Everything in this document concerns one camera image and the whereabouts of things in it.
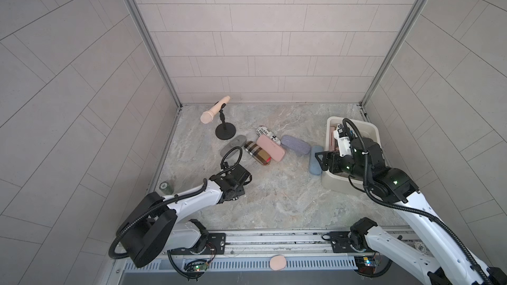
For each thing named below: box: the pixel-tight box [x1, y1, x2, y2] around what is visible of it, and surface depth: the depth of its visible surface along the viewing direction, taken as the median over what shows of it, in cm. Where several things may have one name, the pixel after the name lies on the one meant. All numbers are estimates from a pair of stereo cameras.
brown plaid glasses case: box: [244, 141, 272, 166], surface depth 95 cm
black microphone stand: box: [215, 102, 237, 140], surface depth 104 cm
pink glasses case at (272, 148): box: [256, 133, 286, 163], surface depth 95 cm
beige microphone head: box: [200, 95, 231, 125], surface depth 81 cm
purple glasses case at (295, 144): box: [280, 134, 311, 156], surface depth 98 cm
